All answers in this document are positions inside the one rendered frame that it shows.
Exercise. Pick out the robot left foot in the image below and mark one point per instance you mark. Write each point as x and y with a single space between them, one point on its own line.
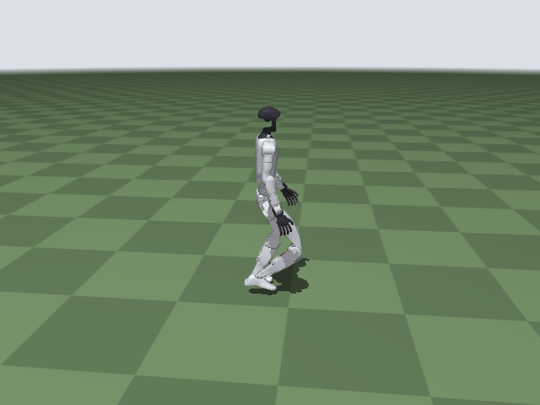
269 279

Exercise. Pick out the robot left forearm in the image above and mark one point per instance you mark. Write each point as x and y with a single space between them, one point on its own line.
278 181

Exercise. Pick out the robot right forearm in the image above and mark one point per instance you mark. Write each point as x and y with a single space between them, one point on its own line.
272 195

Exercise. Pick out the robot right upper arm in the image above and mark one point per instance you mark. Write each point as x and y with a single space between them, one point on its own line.
268 152

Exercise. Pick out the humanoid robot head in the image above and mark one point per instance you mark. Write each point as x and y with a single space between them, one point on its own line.
268 114

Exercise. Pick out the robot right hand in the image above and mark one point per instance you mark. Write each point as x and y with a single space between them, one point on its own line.
283 221

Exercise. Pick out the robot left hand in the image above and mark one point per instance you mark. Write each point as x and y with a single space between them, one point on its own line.
287 193

